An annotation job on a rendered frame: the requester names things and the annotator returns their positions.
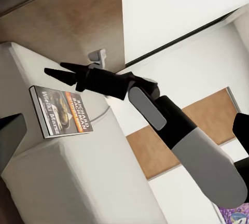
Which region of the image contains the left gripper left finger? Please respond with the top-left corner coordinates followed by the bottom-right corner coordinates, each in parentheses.
top-left (0, 113), bottom-right (27, 175)

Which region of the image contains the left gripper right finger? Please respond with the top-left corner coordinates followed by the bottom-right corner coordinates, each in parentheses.
top-left (232, 112), bottom-right (249, 155)

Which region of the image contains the hardback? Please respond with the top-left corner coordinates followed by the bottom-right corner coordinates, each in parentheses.
top-left (29, 85), bottom-right (93, 138)

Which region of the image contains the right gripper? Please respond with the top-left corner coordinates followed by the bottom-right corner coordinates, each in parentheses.
top-left (44, 62), bottom-right (116, 96)

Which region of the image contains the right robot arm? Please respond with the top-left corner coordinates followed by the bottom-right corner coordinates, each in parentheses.
top-left (44, 49), bottom-right (249, 209)

